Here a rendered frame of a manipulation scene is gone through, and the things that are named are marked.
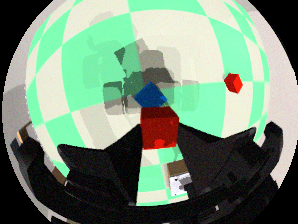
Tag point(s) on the red cube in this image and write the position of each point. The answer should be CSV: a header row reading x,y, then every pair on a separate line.
x,y
159,127
233,83

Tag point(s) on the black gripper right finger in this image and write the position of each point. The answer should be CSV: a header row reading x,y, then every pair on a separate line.
x,y
206,155

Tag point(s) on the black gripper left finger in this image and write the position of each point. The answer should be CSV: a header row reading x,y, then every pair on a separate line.
x,y
120,162

